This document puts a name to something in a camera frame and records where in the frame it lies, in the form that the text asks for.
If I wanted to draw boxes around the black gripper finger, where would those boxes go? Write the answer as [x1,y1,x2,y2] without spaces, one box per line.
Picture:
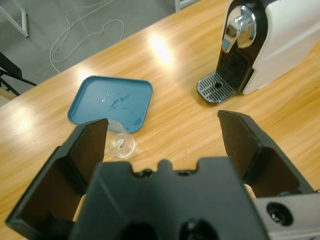
[217,109,316,200]
[5,118,110,240]

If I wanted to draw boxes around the clear drinking glass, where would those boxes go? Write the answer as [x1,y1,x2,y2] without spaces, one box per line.
[103,119,137,159]

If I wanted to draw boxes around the white capsule coffee machine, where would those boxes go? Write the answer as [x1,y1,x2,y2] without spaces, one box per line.
[196,0,320,105]

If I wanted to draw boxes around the teal plastic tray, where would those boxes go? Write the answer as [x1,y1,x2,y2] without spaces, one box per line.
[67,75,154,134]

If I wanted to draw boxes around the black chair legs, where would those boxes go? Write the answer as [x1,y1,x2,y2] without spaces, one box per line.
[0,51,38,96]

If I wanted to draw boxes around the white floor cable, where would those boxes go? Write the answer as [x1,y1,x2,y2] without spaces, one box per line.
[49,0,126,75]

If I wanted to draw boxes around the white metal frame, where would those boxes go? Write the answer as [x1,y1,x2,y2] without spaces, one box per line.
[0,4,30,39]

